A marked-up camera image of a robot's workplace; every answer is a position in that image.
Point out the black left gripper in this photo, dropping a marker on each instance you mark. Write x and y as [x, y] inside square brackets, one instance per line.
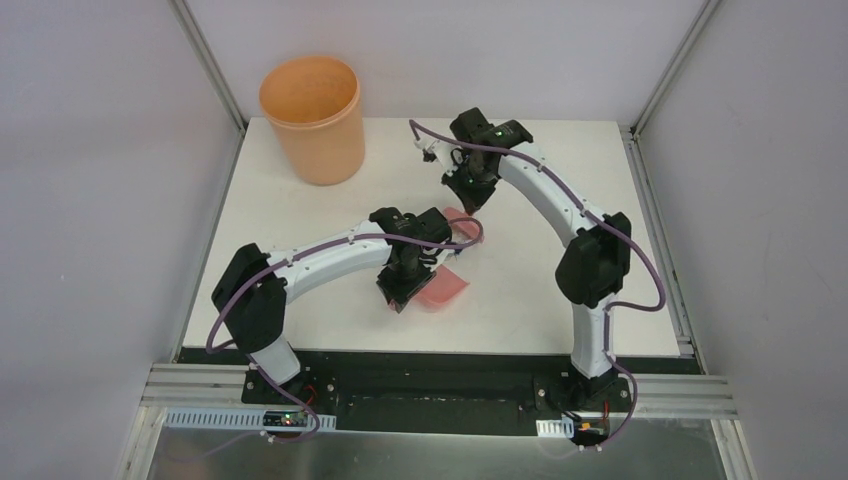
[403, 288]

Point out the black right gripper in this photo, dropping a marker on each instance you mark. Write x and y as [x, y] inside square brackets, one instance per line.
[473, 200]

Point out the pink plastic dustpan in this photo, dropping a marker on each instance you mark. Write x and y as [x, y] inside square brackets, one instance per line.
[442, 289]

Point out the pink hand brush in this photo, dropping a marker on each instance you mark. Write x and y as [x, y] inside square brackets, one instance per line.
[465, 228]

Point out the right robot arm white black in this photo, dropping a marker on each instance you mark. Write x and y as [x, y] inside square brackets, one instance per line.
[596, 255]

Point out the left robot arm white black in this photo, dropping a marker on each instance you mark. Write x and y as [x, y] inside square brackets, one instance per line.
[255, 289]

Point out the orange plastic bin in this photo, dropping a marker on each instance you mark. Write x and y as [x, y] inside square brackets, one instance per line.
[314, 107]

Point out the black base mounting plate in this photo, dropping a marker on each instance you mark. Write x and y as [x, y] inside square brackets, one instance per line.
[440, 393]

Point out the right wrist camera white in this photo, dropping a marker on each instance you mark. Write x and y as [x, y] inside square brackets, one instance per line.
[430, 148]

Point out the right white slotted cable duct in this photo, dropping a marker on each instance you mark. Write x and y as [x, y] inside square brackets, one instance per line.
[562, 428]

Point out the white slotted cable duct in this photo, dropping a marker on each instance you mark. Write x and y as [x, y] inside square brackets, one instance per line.
[562, 428]
[285, 420]

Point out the left white slotted cable duct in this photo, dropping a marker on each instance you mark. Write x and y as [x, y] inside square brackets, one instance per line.
[285, 420]

